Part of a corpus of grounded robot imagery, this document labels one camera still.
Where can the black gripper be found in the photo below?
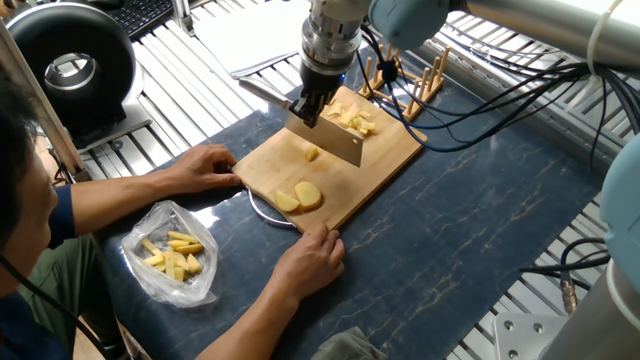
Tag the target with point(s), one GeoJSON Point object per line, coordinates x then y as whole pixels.
{"type": "Point", "coordinates": [326, 72]}

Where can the thin cut potato slice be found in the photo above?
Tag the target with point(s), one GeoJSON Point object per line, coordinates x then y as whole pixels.
{"type": "Point", "coordinates": [348, 120]}
{"type": "Point", "coordinates": [371, 128]}
{"type": "Point", "coordinates": [335, 110]}
{"type": "Point", "coordinates": [356, 134]}
{"type": "Point", "coordinates": [360, 115]}

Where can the steel cleaver knife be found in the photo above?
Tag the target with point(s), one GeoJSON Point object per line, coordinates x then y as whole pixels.
{"type": "Point", "coordinates": [335, 140]}

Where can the narrow potato wedge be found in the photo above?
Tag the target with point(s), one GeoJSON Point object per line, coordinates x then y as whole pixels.
{"type": "Point", "coordinates": [312, 153]}

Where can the bamboo cutting board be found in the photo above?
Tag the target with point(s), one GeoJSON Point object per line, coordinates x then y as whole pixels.
{"type": "Point", "coordinates": [385, 165]}

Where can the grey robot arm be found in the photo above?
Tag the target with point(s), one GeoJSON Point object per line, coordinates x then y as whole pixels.
{"type": "Point", "coordinates": [540, 20]}

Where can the person's right forearm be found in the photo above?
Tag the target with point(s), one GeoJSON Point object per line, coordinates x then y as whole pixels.
{"type": "Point", "coordinates": [235, 330]}

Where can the person's left forearm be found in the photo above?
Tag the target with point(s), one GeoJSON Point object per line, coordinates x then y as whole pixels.
{"type": "Point", "coordinates": [110, 200]}

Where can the person's left hand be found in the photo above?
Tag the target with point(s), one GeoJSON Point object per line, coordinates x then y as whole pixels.
{"type": "Point", "coordinates": [205, 168]}

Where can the person's right hand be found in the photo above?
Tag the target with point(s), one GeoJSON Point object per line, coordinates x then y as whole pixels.
{"type": "Point", "coordinates": [310, 260]}

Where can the wooden knife rack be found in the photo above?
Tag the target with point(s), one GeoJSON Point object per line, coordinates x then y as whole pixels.
{"type": "Point", "coordinates": [410, 85]}

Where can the white sheet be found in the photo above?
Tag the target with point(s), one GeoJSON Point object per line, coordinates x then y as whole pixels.
{"type": "Point", "coordinates": [250, 35]}

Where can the dark blue marble mat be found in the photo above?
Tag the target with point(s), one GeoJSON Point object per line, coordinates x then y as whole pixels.
{"type": "Point", "coordinates": [460, 230]}

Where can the black keyboard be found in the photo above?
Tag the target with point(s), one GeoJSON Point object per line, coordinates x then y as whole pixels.
{"type": "Point", "coordinates": [140, 15]}

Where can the plastic bag of potato sticks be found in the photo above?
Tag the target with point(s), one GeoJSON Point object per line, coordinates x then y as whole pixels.
{"type": "Point", "coordinates": [165, 255]}

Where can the grey-green cloth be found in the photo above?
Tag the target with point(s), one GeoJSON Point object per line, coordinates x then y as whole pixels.
{"type": "Point", "coordinates": [345, 345]}

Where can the wooden pole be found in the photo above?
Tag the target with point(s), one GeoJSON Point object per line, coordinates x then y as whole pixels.
{"type": "Point", "coordinates": [40, 105]}

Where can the metal mounting plate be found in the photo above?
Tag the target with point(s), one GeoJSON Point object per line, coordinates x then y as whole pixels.
{"type": "Point", "coordinates": [530, 340]}

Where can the olive trousers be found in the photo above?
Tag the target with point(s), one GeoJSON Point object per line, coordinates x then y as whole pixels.
{"type": "Point", "coordinates": [55, 300]}

